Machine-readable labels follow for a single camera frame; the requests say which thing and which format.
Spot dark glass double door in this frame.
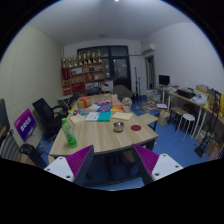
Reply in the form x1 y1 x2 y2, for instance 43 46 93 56
77 45 132 91

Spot orange book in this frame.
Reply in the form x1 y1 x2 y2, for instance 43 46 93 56
110 104 124 113

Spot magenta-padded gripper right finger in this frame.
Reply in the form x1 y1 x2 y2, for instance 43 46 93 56
131 143 184 186

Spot dark ribbed-back chair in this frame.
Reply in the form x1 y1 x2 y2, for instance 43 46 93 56
0 98 24 163

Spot black step ladder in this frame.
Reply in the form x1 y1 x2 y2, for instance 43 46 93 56
194 89 223 158

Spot flat round red coaster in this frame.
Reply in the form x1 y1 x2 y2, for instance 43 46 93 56
130 124 143 132

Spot pink packet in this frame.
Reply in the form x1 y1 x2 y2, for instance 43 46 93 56
96 99 111 107

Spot black printer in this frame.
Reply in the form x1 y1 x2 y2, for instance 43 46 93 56
176 87 197 100

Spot beige paper envelope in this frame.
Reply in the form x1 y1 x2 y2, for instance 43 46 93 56
111 111 134 121

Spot black tripod stand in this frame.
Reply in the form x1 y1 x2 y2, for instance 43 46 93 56
133 66 141 98

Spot small steel cup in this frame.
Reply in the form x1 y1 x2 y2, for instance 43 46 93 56
113 121 125 133

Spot purple sign board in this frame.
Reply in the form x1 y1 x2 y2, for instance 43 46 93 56
13 107 38 143

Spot pile of books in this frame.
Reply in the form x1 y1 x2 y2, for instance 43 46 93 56
138 89 168 115

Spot blue and red book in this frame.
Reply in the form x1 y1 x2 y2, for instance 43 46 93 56
96 104 113 113

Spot black office chair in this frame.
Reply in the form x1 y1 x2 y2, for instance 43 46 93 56
32 97 69 141

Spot pale yellow notebook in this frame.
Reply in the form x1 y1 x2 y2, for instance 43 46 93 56
68 114 86 125

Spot black computer monitor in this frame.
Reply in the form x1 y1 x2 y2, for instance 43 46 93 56
158 74 171 87

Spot gift box with red ribbon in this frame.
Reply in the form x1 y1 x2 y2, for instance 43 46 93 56
77 96 93 110

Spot small wooden side table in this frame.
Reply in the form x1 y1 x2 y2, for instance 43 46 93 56
137 112 159 132

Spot flower bouquet in pot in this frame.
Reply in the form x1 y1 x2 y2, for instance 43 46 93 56
121 97 133 113

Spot white round stool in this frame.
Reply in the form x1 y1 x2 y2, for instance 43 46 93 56
175 113 196 139

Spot wooden shelf unit with trophies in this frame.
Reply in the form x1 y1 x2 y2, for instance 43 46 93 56
60 49 105 97

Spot grey upholstered chair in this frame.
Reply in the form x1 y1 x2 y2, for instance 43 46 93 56
113 84 133 100

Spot wooden stool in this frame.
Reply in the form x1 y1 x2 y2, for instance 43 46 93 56
168 106 188 131

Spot long wooden wall desk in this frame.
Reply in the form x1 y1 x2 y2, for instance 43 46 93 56
154 85 224 141

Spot standing printed card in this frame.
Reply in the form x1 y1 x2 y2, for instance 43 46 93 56
109 93 120 106

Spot small white table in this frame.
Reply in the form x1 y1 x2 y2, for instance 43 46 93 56
57 94 74 109

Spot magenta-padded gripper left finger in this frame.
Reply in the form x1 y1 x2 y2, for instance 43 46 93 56
43 144 95 187

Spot brown paper bag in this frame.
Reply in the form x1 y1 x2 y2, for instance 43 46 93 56
157 109 171 127

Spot green tea plastic bottle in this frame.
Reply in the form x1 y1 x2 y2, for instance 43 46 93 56
61 117 79 149

